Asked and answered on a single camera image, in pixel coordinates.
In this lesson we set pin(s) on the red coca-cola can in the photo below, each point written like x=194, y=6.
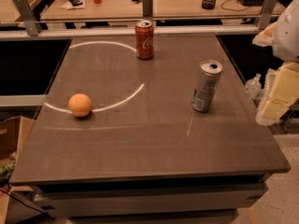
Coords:
x=144, y=39

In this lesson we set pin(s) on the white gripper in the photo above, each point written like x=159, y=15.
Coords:
x=288, y=34

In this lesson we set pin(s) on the black mesh pen cup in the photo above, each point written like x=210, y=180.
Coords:
x=208, y=4

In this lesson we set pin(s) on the cardboard box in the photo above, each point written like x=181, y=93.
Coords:
x=13, y=135

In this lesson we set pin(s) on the clear plastic bottle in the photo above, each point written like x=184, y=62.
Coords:
x=253, y=86

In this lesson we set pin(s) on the metal bracket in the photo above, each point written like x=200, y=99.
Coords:
x=147, y=9
x=263, y=20
x=31, y=25

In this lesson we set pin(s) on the silver redbull can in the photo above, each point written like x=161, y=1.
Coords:
x=206, y=84

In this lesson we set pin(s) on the left metal bracket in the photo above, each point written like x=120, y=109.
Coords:
x=31, y=25

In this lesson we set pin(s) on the orange fruit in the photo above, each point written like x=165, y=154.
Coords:
x=80, y=105

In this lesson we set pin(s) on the middle metal bracket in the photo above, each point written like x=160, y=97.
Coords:
x=147, y=9

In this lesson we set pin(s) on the right metal bracket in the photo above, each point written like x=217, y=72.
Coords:
x=263, y=20

